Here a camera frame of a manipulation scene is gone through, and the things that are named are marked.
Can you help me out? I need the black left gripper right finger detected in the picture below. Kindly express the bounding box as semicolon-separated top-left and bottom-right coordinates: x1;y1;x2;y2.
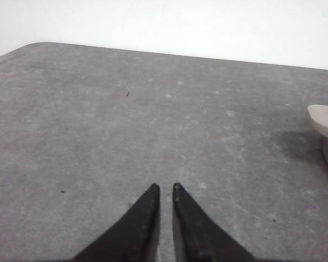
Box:
172;183;256;261

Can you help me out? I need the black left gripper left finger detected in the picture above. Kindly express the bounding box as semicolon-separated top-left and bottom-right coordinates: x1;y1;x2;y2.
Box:
72;183;160;261

